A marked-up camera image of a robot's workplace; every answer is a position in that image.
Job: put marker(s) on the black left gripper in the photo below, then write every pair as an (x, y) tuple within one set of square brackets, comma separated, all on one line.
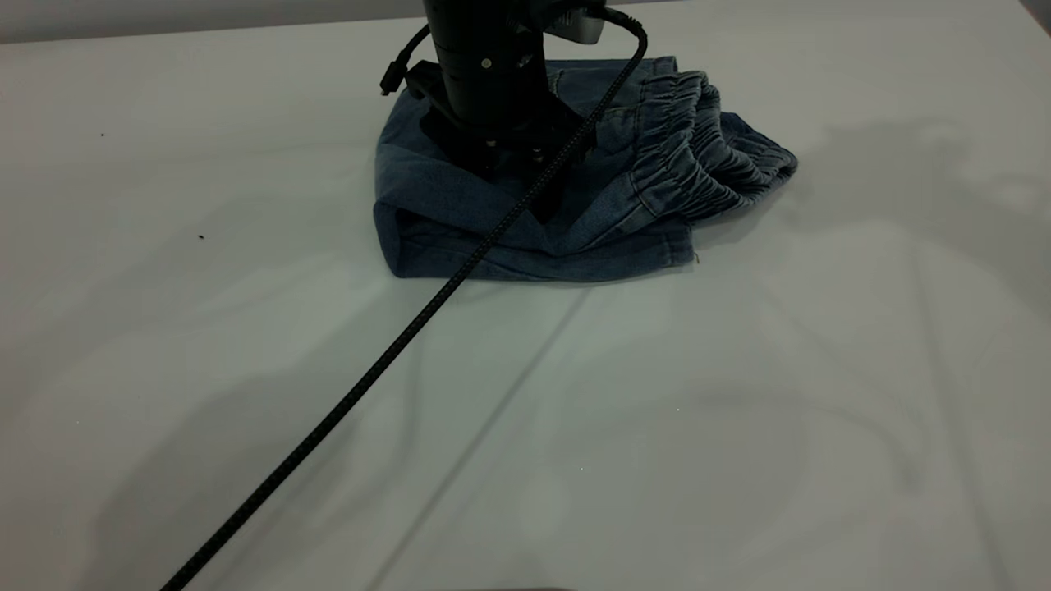
[(493, 139)]

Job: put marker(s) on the blue denim shorts with print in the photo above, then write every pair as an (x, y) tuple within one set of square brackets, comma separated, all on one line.
[(657, 164)]

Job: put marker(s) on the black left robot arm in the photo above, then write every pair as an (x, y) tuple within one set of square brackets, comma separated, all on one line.
[(484, 41)]

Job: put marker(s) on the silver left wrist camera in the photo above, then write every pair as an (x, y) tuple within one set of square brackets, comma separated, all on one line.
[(583, 25)]

